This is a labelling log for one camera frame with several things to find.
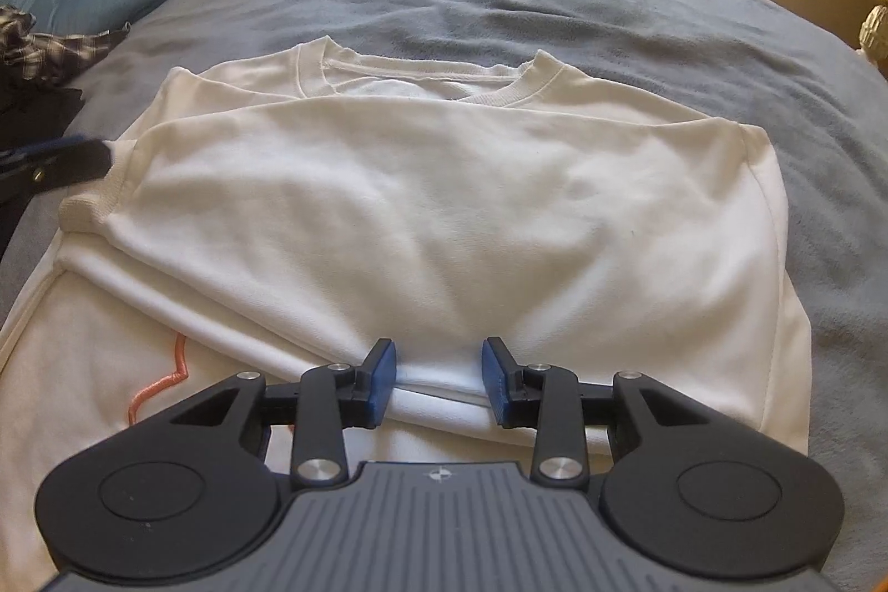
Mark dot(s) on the black folded garment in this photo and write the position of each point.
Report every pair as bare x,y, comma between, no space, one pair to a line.
34,118

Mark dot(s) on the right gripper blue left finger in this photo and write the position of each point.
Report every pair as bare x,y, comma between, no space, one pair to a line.
333,398

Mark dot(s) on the white footboard bedpost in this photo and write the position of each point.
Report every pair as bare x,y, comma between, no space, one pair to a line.
873,35

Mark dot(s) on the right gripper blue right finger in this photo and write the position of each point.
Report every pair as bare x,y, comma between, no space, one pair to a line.
543,398

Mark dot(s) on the grey bed blanket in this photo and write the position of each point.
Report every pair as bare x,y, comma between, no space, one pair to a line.
750,60

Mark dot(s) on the plaid dark garment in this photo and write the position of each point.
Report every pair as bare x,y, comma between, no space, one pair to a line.
51,59

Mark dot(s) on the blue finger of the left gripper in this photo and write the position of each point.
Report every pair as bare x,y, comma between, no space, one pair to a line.
49,147

